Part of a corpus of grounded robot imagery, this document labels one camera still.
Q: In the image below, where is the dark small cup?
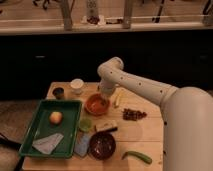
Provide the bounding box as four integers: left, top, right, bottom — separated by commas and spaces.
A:
53, 87, 64, 99

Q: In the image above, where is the light blue cloth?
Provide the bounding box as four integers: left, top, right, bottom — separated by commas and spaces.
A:
32, 133, 64, 155

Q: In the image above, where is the red bowl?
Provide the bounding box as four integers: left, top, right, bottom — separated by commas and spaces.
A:
84, 94, 110, 116

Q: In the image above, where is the dark brown bowl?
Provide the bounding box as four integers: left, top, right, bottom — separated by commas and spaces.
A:
89, 132, 116, 160

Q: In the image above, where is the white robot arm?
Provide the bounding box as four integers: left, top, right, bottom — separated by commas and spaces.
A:
97, 57, 213, 171

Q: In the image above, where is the wooden brush block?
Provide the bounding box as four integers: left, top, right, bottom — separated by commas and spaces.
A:
95, 120, 118, 132

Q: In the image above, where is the green plastic tray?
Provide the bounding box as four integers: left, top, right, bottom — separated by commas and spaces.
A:
19, 100, 82, 158

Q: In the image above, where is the yellow apple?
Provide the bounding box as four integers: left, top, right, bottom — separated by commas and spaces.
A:
49, 111, 63, 125

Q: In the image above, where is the white cup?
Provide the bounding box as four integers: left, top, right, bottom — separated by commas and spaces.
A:
70, 78, 84, 95

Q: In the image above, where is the blue sponge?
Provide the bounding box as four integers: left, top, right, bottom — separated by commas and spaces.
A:
74, 133, 90, 157

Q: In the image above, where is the small green cup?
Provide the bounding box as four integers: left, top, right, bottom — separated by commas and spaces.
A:
79, 118, 92, 132

